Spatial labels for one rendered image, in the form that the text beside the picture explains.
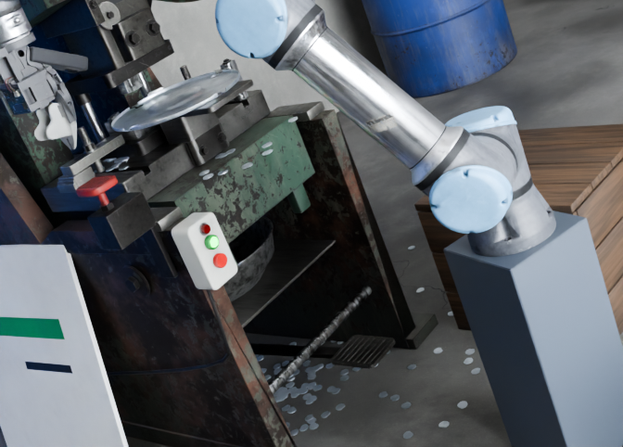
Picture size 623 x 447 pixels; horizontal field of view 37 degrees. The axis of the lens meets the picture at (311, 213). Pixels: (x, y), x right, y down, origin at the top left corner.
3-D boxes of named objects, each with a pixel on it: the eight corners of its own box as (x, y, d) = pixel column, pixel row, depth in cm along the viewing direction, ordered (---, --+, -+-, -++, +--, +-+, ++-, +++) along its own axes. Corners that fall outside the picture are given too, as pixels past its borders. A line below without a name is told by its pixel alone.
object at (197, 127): (277, 135, 195) (253, 76, 190) (235, 167, 186) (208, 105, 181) (197, 144, 211) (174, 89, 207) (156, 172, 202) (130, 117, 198)
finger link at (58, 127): (53, 160, 164) (30, 112, 160) (78, 146, 167) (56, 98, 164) (63, 159, 161) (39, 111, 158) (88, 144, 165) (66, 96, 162)
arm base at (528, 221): (574, 219, 159) (560, 168, 155) (511, 263, 153) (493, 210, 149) (514, 206, 171) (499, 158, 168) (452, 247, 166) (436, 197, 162)
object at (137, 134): (184, 108, 209) (176, 90, 207) (137, 139, 199) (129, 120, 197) (159, 112, 215) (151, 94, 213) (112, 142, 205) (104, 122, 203)
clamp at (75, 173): (134, 154, 201) (114, 110, 197) (77, 192, 190) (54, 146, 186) (118, 156, 205) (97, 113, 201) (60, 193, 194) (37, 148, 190)
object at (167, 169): (272, 112, 215) (262, 88, 213) (134, 210, 186) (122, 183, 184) (186, 123, 235) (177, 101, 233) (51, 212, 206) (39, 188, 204)
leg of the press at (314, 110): (438, 324, 233) (312, -22, 201) (415, 351, 226) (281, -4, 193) (197, 306, 295) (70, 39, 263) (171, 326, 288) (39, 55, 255)
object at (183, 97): (177, 81, 216) (176, 78, 216) (266, 65, 197) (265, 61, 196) (86, 137, 197) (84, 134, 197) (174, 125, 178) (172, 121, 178)
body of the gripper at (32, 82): (10, 119, 162) (-23, 54, 157) (47, 98, 167) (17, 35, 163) (34, 115, 157) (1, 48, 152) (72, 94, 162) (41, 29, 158)
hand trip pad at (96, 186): (135, 210, 172) (118, 172, 169) (112, 226, 168) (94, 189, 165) (112, 210, 177) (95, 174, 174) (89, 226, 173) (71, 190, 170)
